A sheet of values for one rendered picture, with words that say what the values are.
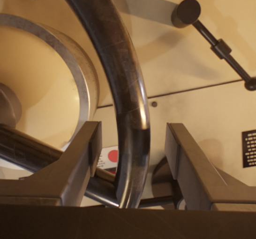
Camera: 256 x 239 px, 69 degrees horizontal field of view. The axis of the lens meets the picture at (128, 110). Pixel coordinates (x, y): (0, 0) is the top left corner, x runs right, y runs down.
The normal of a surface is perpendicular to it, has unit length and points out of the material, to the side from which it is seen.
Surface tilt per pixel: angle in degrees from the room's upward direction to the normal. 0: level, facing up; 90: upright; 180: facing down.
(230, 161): 90
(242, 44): 90
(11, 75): 96
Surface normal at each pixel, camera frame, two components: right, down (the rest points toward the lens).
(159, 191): -0.02, 0.29
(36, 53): 0.29, -0.11
